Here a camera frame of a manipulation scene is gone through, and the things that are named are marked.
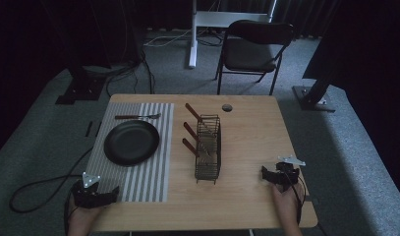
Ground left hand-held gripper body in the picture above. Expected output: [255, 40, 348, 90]
[71, 171, 111, 209]

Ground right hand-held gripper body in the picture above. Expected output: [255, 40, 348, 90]
[274, 155, 307, 192]

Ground person's left hand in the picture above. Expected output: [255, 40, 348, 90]
[67, 196, 103, 236]

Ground person's right hand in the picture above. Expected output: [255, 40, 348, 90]
[271, 181, 306, 236]

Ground grey striped placemat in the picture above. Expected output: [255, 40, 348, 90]
[86, 101, 175, 204]

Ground black round plate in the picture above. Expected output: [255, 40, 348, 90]
[103, 119, 161, 167]

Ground black metal stand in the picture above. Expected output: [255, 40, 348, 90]
[291, 65, 337, 114]
[39, 0, 107, 106]

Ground black folding chair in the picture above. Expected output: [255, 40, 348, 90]
[214, 19, 296, 96]

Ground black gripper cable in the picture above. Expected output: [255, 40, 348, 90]
[283, 171, 308, 227]
[8, 147, 94, 214]

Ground black wire cutlery rack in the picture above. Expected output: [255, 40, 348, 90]
[194, 113, 222, 185]

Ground fork with wooden handle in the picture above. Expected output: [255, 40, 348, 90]
[114, 112, 162, 121]

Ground brown-handled cutlery piece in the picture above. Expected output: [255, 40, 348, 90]
[182, 138, 211, 162]
[184, 102, 215, 134]
[183, 121, 212, 155]

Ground black floor cables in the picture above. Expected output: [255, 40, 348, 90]
[103, 48, 156, 98]

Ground white desk frame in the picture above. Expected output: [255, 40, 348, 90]
[188, 0, 278, 70]

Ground white floor cable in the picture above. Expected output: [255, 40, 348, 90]
[143, 29, 193, 48]

